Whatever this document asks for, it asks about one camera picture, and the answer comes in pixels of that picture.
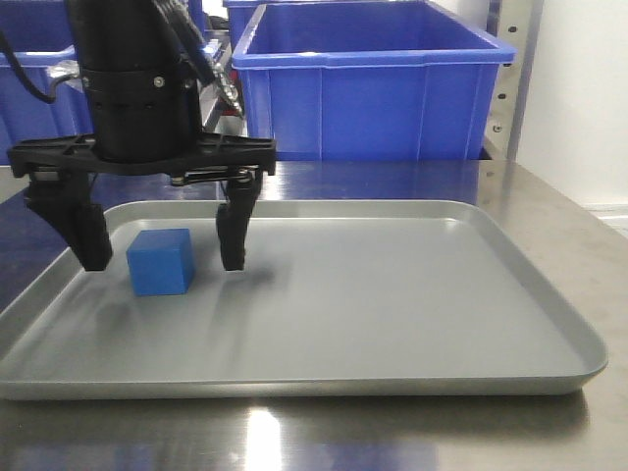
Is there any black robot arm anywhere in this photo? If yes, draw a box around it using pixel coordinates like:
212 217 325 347
8 1 276 271

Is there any blue plastic bin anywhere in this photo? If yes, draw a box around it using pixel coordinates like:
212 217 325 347
223 0 264 49
233 1 515 161
0 0 99 167

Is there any grey metal tray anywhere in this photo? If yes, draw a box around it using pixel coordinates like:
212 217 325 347
1 200 607 400

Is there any blue foam cube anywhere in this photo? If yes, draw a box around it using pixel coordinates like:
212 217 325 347
126 229 195 296

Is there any black cable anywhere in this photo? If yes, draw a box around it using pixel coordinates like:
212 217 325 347
0 28 60 105

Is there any perforated metal shelf post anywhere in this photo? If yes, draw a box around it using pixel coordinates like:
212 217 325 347
484 1 544 160

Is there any left blue plastic bin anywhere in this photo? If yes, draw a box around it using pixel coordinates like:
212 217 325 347
0 0 99 167

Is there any rear blue plastic bin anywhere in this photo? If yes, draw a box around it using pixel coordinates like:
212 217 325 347
223 0 264 49

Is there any right blue plastic bin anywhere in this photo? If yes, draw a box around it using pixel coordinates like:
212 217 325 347
233 1 515 161

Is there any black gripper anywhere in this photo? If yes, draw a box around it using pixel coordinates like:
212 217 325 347
8 72 276 272

